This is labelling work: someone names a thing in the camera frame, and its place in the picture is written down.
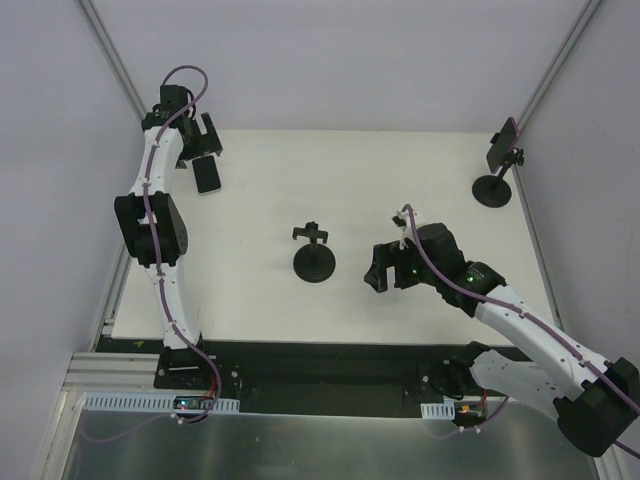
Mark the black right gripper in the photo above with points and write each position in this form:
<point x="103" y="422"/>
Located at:
<point x="391" y="267"/>

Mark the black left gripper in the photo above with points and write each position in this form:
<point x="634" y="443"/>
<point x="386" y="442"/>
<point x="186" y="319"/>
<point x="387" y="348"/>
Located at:
<point x="201" y="141"/>

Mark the black smartphone silver edge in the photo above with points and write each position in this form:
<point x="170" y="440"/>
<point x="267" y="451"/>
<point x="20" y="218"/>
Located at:
<point x="206" y="175"/>

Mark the black phone stand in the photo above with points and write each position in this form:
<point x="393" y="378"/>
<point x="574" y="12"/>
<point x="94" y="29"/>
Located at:
<point x="493" y="191"/>
<point x="313" y="262"/>

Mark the black smartphone purple edge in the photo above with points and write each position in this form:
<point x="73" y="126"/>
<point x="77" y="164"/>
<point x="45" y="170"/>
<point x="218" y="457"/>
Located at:
<point x="502" y="143"/>

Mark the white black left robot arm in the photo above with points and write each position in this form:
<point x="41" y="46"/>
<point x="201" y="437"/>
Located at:
<point x="156" y="236"/>

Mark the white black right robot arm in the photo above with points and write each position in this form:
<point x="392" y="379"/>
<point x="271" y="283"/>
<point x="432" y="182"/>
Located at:
<point x="592" y="399"/>

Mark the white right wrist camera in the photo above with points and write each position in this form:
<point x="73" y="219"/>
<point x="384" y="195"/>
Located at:
<point x="407" y="222"/>

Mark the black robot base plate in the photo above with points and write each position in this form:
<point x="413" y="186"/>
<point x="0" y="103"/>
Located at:
<point x="354" y="380"/>

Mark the white cable duct right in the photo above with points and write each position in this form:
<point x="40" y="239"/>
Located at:
<point x="444" y="411"/>

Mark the white cable duct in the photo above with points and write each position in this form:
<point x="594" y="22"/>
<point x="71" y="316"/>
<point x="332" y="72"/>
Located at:
<point x="444" y="411"/>
<point x="158" y="403"/>

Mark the aluminium frame post left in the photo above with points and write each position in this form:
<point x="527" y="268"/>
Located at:
<point x="102" y="37"/>

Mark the aluminium frame post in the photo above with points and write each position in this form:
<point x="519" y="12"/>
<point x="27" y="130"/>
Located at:
<point x="102" y="37"/>
<point x="561" y="57"/>

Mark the white cable duct left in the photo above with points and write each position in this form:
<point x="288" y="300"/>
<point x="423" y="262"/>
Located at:
<point x="158" y="403"/>

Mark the aluminium frame post right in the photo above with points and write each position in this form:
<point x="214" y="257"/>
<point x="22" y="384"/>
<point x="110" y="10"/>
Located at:
<point x="561" y="57"/>

